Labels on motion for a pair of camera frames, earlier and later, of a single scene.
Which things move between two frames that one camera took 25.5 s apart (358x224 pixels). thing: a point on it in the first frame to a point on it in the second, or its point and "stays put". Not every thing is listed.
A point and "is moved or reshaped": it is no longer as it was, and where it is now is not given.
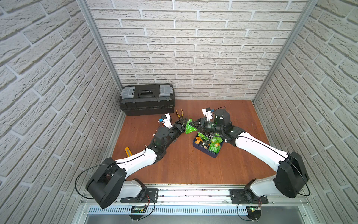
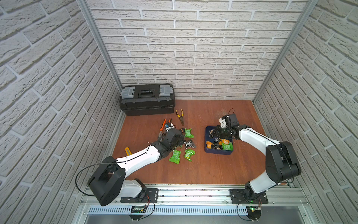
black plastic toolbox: [146, 100] stays put
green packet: [215, 146] to [230, 147]
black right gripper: [201, 124] to [217, 133]
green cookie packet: [189, 128] to [175, 157]
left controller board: [137, 212] stays put
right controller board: [254, 212] stays put
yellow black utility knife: [128, 151] stays put
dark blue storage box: [209, 143] is moved or reshaped
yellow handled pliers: [178, 115] stays put
